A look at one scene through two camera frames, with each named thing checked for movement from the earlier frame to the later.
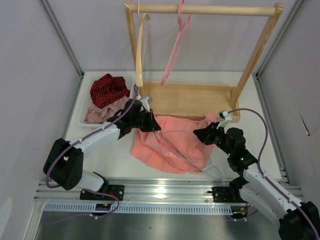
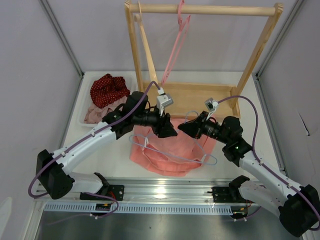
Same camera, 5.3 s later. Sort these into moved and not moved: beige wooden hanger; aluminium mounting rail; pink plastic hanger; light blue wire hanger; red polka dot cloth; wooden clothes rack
Moved: beige wooden hanger; light blue wire hanger
Not moved: red polka dot cloth; pink plastic hanger; wooden clothes rack; aluminium mounting rail
